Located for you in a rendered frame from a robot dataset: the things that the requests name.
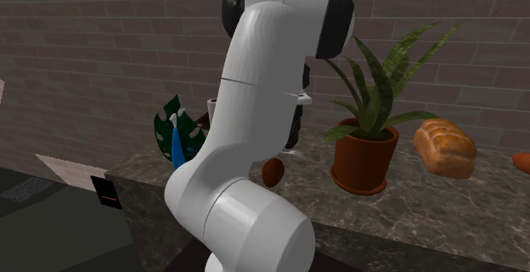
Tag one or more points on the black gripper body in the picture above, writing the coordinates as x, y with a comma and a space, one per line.
294, 126

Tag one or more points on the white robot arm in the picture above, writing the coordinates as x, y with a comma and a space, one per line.
252, 97

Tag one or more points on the brown bread loaf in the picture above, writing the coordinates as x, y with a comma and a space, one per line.
445, 149

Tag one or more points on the brown egg-shaped object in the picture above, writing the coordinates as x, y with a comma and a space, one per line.
273, 172

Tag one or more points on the green plant in terracotta pot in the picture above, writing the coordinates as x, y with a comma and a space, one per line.
360, 159

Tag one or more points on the black box with red line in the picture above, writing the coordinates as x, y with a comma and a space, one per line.
105, 192

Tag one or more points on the blue spray bottle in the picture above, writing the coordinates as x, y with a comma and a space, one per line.
177, 151

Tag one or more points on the orange rounded object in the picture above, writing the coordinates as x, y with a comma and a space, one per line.
522, 162

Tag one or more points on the dark green holed-leaf plant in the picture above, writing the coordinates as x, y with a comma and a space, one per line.
191, 132

